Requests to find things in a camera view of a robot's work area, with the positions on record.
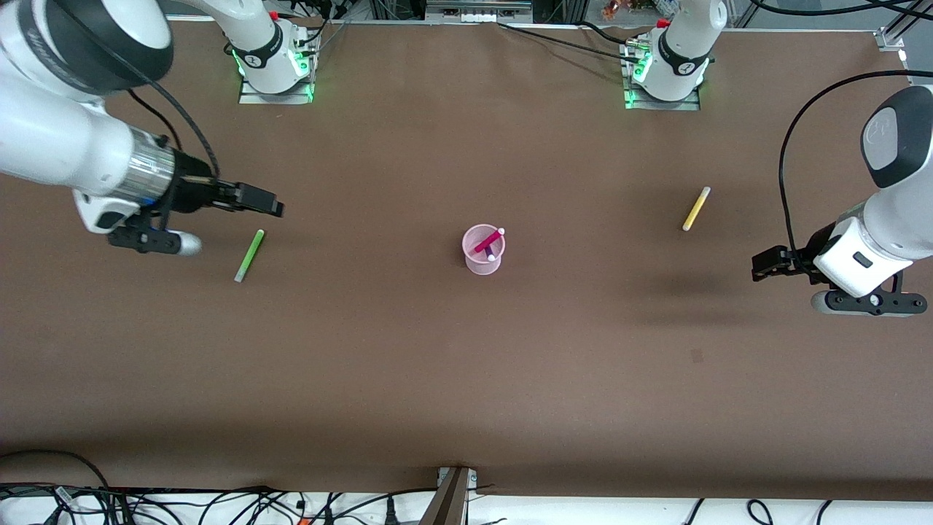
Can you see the metal camera stand post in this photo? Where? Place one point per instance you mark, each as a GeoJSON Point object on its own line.
{"type": "Point", "coordinates": [452, 503]}

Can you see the grey power strip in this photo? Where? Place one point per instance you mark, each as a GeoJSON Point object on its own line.
{"type": "Point", "coordinates": [477, 9]}

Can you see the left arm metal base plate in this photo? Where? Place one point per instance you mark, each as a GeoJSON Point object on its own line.
{"type": "Point", "coordinates": [685, 105]}

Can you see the green marker pen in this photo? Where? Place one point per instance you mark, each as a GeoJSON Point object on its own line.
{"type": "Point", "coordinates": [249, 255]}

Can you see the pink marker pen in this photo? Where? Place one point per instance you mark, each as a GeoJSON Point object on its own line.
{"type": "Point", "coordinates": [488, 240]}

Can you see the aluminium frame corner bracket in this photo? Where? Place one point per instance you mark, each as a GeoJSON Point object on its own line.
{"type": "Point", "coordinates": [891, 38]}

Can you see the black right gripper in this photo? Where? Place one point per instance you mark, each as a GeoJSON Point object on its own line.
{"type": "Point", "coordinates": [195, 194]}

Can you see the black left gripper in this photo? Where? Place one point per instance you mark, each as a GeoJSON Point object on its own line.
{"type": "Point", "coordinates": [805, 257]}

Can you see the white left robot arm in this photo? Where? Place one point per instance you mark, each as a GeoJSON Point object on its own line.
{"type": "Point", "coordinates": [893, 219]}

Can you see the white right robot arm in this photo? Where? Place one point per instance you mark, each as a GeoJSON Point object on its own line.
{"type": "Point", "coordinates": [65, 138]}

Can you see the pink plastic pen holder cup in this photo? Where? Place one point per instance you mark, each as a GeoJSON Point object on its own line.
{"type": "Point", "coordinates": [477, 267]}

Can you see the brown table cover sheet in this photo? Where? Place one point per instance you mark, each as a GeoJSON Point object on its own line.
{"type": "Point", "coordinates": [466, 394]}

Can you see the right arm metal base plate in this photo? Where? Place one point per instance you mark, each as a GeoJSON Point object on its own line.
{"type": "Point", "coordinates": [251, 98]}

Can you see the yellow marker pen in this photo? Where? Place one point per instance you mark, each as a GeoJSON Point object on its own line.
{"type": "Point", "coordinates": [696, 209]}

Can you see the purple marker pen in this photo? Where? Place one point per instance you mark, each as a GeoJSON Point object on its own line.
{"type": "Point", "coordinates": [491, 255]}

